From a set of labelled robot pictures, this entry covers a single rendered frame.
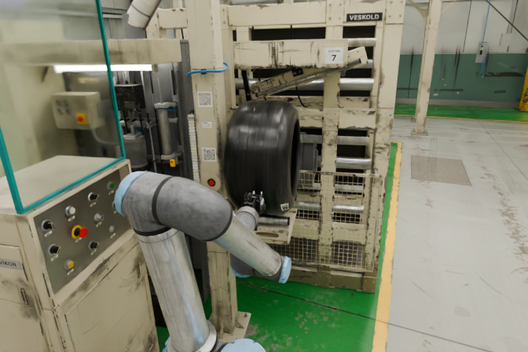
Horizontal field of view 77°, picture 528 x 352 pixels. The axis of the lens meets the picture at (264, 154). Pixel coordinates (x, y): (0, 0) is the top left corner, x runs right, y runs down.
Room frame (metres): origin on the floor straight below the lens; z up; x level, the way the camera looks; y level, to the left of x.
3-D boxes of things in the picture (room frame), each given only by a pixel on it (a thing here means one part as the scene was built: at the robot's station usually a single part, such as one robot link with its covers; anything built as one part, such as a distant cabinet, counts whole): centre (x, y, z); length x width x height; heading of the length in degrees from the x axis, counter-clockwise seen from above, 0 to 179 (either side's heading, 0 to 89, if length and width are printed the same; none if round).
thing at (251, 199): (1.24, 0.06, 1.12); 0.12 x 0.08 x 0.09; 167
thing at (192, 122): (1.70, 0.36, 1.19); 0.05 x 0.04 x 0.48; 167
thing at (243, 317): (1.71, 0.27, 0.02); 0.27 x 0.27 x 0.04; 77
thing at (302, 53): (1.94, -0.17, 1.71); 0.61 x 0.25 x 0.15; 77
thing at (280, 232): (1.54, 0.05, 0.84); 0.36 x 0.09 x 0.06; 77
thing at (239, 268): (1.06, 0.08, 1.00); 0.12 x 0.09 x 0.12; 63
